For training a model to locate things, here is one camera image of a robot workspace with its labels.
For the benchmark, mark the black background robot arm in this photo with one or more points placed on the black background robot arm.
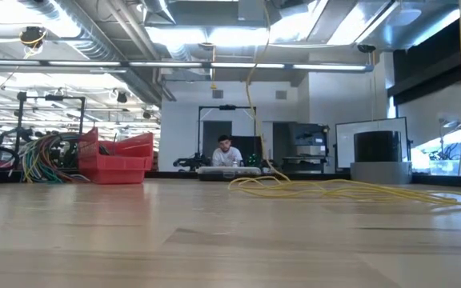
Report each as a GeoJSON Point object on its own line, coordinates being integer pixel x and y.
{"type": "Point", "coordinates": [190, 162]}

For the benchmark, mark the person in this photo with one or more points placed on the person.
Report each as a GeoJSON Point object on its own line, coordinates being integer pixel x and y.
{"type": "Point", "coordinates": [226, 156]}

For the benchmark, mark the dark grey rectangular case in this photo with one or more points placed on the dark grey rectangular case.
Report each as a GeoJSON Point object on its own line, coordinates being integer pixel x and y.
{"type": "Point", "coordinates": [228, 173]}

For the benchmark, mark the long ceiling light bar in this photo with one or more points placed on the long ceiling light bar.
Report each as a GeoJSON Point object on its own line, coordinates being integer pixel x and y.
{"type": "Point", "coordinates": [166, 64]}

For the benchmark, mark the red plastic bin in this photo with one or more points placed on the red plastic bin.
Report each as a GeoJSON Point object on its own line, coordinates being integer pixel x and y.
{"type": "Point", "coordinates": [114, 172]}

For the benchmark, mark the grey tape roll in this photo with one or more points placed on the grey tape roll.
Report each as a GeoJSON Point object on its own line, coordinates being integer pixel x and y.
{"type": "Point", "coordinates": [380, 173]}

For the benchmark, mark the clear plastic tub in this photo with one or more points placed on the clear plastic tub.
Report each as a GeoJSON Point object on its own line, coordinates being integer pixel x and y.
{"type": "Point", "coordinates": [452, 168]}

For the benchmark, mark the black workstation frame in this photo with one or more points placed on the black workstation frame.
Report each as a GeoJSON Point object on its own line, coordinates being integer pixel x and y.
{"type": "Point", "coordinates": [50, 97]}
{"type": "Point", "coordinates": [227, 107]}

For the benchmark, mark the black aluminium table frame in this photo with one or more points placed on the black aluminium table frame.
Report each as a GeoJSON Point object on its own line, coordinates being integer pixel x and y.
{"type": "Point", "coordinates": [174, 174]}

